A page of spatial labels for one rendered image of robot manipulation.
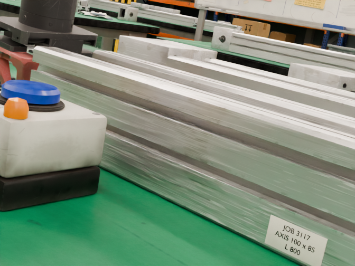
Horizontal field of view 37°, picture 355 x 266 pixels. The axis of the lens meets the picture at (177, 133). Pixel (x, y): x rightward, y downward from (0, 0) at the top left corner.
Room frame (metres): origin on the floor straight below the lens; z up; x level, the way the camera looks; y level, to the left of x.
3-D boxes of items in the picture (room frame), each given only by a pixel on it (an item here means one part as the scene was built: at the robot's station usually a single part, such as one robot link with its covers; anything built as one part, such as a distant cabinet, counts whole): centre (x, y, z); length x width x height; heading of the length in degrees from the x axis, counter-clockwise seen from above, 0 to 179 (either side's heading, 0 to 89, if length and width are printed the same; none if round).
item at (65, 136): (0.37, 0.10, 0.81); 0.10 x 0.08 x 0.06; 141
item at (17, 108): (0.32, 0.10, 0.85); 0.02 x 0.02 x 0.01
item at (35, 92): (0.36, 0.11, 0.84); 0.04 x 0.04 x 0.02
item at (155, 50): (0.71, 0.04, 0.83); 0.12 x 0.09 x 0.10; 141
